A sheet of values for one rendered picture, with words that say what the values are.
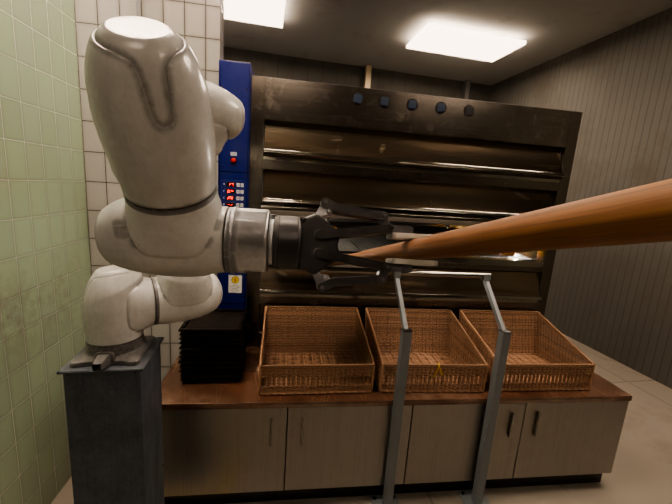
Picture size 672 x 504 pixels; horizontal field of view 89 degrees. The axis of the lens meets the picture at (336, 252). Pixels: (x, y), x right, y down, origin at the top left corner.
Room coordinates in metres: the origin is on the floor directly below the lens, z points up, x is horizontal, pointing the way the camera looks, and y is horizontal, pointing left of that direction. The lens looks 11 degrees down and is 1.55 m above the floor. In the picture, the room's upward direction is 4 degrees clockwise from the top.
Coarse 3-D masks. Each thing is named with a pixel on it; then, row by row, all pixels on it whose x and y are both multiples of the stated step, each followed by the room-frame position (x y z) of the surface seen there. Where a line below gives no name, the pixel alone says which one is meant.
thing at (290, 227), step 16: (288, 224) 0.45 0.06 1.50; (304, 224) 0.47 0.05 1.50; (320, 224) 0.47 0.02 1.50; (288, 240) 0.44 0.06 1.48; (304, 240) 0.47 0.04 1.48; (320, 240) 0.47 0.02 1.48; (336, 240) 0.47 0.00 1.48; (272, 256) 0.44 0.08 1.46; (288, 256) 0.44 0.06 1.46; (304, 256) 0.46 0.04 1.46
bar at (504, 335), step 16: (320, 272) 1.61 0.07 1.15; (336, 272) 1.62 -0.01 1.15; (352, 272) 1.63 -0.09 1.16; (368, 272) 1.64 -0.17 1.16; (400, 272) 1.65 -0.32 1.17; (416, 272) 1.68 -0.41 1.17; (432, 272) 1.69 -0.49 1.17; (448, 272) 1.70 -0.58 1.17; (464, 272) 1.72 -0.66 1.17; (400, 288) 1.61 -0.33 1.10; (400, 304) 1.55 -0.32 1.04; (496, 304) 1.63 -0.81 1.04; (496, 320) 1.58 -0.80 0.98; (400, 336) 1.47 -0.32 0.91; (400, 352) 1.45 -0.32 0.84; (496, 352) 1.53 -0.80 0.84; (400, 368) 1.44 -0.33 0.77; (496, 368) 1.51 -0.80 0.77; (400, 384) 1.44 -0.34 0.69; (496, 384) 1.50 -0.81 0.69; (400, 400) 1.44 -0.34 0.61; (496, 400) 1.51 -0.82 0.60; (400, 416) 1.44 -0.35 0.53; (496, 416) 1.51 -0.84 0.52; (400, 432) 1.44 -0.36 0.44; (480, 448) 1.53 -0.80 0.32; (480, 464) 1.51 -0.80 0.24; (480, 480) 1.50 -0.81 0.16; (384, 496) 1.45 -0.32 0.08; (464, 496) 1.55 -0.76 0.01; (480, 496) 1.51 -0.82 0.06
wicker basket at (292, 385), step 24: (264, 312) 1.85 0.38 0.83; (288, 312) 1.91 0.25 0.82; (312, 312) 1.94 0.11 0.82; (336, 312) 1.96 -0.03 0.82; (264, 336) 1.71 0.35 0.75; (288, 336) 1.88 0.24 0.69; (312, 336) 1.90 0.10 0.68; (336, 336) 1.93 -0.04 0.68; (360, 336) 1.82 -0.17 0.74; (264, 360) 1.76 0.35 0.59; (288, 360) 1.78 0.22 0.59; (312, 360) 1.79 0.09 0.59; (336, 360) 1.81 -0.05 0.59; (360, 360) 1.78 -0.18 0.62; (264, 384) 1.53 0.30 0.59; (288, 384) 1.47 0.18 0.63; (312, 384) 1.49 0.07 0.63; (336, 384) 1.51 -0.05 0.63; (360, 384) 1.52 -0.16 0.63
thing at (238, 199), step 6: (222, 180) 1.87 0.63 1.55; (228, 180) 1.88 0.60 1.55; (234, 180) 1.88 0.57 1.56; (240, 180) 1.89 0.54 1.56; (222, 186) 1.87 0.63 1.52; (228, 186) 1.88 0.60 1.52; (234, 186) 1.88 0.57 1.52; (240, 186) 1.89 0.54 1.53; (222, 192) 1.87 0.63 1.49; (228, 192) 1.88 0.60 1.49; (234, 192) 1.88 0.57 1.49; (240, 192) 1.89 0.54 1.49; (222, 198) 1.87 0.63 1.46; (228, 198) 1.88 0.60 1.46; (234, 198) 1.88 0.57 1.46; (240, 198) 1.89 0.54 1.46; (222, 204) 1.87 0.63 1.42; (228, 204) 1.88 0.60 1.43; (234, 204) 1.88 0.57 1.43; (240, 204) 1.89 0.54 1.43
